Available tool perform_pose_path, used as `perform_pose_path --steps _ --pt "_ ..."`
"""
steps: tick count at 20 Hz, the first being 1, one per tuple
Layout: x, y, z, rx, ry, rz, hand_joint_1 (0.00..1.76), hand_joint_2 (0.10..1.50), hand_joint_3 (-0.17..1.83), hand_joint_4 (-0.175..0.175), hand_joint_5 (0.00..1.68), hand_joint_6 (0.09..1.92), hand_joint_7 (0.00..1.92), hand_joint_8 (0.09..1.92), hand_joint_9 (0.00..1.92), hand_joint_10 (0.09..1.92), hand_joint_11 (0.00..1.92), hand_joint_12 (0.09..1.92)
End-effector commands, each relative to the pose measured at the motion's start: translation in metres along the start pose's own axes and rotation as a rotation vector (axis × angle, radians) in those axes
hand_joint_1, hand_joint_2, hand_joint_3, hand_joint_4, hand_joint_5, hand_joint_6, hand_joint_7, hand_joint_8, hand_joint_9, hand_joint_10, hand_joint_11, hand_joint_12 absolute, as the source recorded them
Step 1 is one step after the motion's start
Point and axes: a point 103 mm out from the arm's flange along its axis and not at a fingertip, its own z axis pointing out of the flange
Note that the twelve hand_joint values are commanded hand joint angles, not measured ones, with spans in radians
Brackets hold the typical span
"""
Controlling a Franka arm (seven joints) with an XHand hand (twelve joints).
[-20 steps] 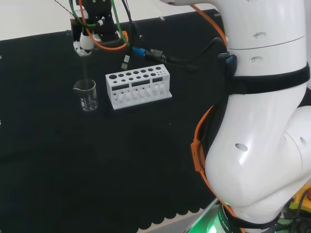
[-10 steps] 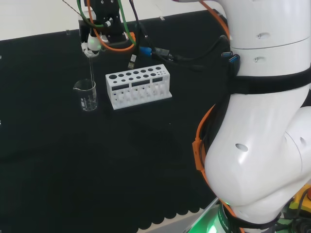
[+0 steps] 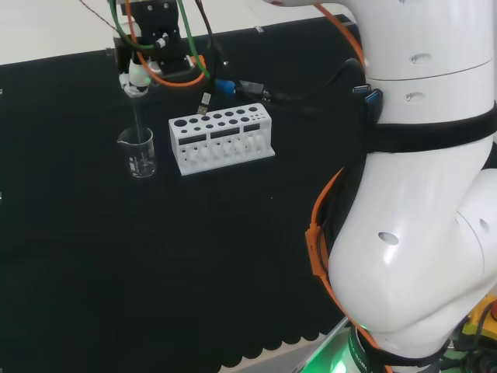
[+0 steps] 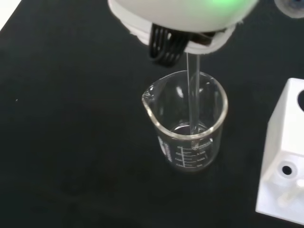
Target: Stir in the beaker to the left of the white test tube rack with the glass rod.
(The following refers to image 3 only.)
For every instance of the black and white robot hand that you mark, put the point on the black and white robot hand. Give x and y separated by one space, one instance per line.
155 27

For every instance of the clear glass beaker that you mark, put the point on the clear glass beaker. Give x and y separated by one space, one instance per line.
141 155

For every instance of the yellow stop button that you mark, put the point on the yellow stop button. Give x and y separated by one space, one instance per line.
475 324

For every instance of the grey base plate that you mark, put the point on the grey base plate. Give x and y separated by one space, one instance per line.
295 357

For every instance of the white test tube rack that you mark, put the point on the white test tube rack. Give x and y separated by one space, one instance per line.
217 134

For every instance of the clear glass rod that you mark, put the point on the clear glass rod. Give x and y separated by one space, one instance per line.
137 116

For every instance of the black bench cloth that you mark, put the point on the black bench cloth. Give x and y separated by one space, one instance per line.
116 252

